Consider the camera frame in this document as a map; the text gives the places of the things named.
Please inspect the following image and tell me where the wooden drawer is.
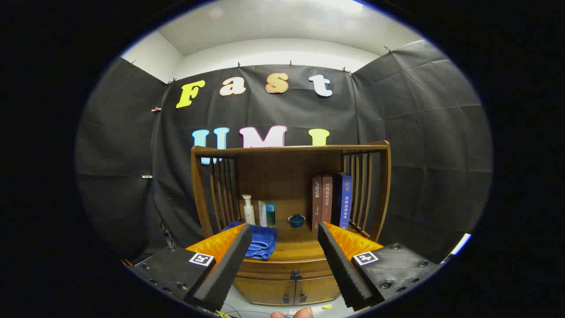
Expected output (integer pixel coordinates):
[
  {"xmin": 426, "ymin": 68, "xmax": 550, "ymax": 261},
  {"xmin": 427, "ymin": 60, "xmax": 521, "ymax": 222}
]
[{"xmin": 236, "ymin": 257, "xmax": 336, "ymax": 280}]

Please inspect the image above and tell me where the wooden countertop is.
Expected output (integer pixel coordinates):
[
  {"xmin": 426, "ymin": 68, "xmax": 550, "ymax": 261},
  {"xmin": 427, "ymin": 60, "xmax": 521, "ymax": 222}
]
[{"xmin": 216, "ymin": 212, "xmax": 373, "ymax": 262}]

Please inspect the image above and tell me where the black backdrop cloth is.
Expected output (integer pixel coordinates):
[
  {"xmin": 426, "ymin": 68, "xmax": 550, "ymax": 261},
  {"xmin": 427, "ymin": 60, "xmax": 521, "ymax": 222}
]
[{"xmin": 75, "ymin": 40, "xmax": 493, "ymax": 265}]

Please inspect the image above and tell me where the reddish brown book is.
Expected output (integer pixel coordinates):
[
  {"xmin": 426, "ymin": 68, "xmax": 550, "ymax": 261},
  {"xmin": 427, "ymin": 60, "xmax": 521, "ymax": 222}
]
[{"xmin": 322, "ymin": 175, "xmax": 333, "ymax": 225}]

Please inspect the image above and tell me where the wooden cabinet door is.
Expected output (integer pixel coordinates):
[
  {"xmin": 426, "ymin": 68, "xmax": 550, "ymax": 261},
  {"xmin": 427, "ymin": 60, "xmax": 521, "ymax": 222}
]
[
  {"xmin": 294, "ymin": 276, "xmax": 341, "ymax": 305},
  {"xmin": 233, "ymin": 277, "xmax": 295, "ymax": 306}
]

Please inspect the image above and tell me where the dark brown book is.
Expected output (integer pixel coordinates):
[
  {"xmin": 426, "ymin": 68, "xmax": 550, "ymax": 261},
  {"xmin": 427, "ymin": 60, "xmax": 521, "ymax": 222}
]
[{"xmin": 312, "ymin": 176, "xmax": 323, "ymax": 233}]

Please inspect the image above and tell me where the wooden cabinet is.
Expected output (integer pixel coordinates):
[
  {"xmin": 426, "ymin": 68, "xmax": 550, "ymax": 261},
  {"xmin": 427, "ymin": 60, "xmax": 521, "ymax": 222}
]
[{"xmin": 191, "ymin": 140, "xmax": 392, "ymax": 306}]

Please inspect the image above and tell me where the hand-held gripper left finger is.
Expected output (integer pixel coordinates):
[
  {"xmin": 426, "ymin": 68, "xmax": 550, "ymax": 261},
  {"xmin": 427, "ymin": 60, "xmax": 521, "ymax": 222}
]
[{"xmin": 132, "ymin": 223, "xmax": 253, "ymax": 312}]

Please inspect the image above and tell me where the blue book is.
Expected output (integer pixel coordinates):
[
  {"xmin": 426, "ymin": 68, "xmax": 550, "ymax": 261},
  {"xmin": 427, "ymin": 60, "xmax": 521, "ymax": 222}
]
[{"xmin": 338, "ymin": 172, "xmax": 353, "ymax": 230}]

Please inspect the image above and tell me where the white pump bottle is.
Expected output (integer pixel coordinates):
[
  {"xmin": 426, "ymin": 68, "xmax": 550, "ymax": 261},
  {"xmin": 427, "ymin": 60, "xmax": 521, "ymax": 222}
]
[{"xmin": 241, "ymin": 194, "xmax": 256, "ymax": 226}]

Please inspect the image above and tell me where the blue towel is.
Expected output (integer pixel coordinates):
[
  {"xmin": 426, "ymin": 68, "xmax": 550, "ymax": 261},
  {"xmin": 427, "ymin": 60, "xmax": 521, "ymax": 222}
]
[{"xmin": 222, "ymin": 221, "xmax": 278, "ymax": 261}]

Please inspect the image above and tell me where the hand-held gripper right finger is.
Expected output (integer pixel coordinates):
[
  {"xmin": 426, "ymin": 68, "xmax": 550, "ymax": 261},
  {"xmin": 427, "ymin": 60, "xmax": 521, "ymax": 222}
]
[{"xmin": 317, "ymin": 222, "xmax": 442, "ymax": 310}]

